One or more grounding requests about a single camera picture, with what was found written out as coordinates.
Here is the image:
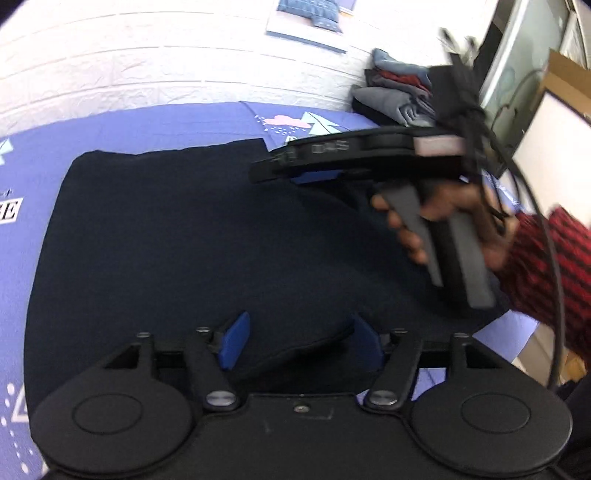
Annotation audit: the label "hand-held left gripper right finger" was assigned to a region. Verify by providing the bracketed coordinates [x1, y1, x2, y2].
[351, 314, 502, 409]

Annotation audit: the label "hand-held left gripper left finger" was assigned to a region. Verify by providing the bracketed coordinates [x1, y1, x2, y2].
[104, 311, 252, 411]

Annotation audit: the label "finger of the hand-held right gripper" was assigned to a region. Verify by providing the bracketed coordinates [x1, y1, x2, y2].
[249, 147, 345, 186]

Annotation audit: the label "dark navy pants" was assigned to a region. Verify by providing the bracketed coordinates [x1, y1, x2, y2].
[23, 138, 511, 402]

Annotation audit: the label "person's right forearm plaid sleeve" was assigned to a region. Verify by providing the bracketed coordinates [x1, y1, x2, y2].
[496, 205, 591, 356]

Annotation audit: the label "person's right hand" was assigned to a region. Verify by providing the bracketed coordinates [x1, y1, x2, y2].
[370, 182, 520, 273]

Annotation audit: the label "stack of folded clothes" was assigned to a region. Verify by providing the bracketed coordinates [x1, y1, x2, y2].
[351, 47, 439, 127]

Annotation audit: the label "blue printed bed sheet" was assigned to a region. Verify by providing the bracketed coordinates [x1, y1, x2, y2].
[0, 102, 541, 480]

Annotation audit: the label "cartoon printed glass door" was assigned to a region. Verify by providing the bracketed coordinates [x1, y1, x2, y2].
[478, 0, 573, 158]

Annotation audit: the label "white board panel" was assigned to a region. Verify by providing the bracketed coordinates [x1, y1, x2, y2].
[510, 90, 591, 222]

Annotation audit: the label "cardboard box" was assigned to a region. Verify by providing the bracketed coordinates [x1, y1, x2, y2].
[538, 48, 591, 127]

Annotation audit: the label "wall poster with bedding picture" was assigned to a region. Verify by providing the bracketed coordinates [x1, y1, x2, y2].
[265, 0, 358, 54]

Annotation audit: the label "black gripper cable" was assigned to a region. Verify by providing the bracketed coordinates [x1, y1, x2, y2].
[438, 28, 568, 388]

